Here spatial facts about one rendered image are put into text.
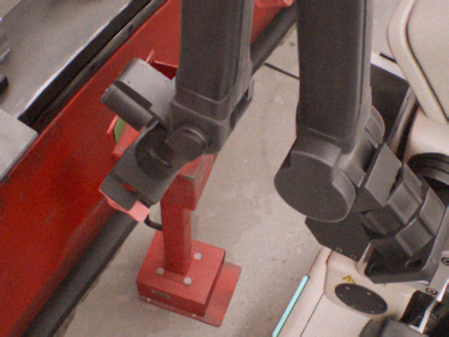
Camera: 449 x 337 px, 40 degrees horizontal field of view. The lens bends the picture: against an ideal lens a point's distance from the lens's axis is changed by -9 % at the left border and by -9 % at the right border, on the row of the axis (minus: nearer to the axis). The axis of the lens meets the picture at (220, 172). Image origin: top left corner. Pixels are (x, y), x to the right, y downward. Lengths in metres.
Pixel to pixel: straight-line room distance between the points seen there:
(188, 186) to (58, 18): 0.42
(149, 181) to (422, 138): 0.33
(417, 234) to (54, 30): 0.83
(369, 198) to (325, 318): 1.00
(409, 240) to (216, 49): 0.26
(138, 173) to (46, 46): 0.50
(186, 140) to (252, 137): 1.49
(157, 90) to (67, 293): 1.22
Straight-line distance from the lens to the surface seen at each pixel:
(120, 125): 1.15
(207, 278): 1.76
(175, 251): 1.62
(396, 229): 0.62
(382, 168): 0.60
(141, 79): 0.68
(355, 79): 0.51
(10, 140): 0.94
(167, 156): 0.72
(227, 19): 0.52
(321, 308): 1.58
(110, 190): 0.79
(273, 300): 1.87
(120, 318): 1.85
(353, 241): 0.92
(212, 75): 0.58
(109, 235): 1.90
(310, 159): 0.55
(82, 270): 1.86
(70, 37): 1.22
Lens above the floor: 1.75
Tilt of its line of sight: 59 degrees down
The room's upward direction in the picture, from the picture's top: 4 degrees clockwise
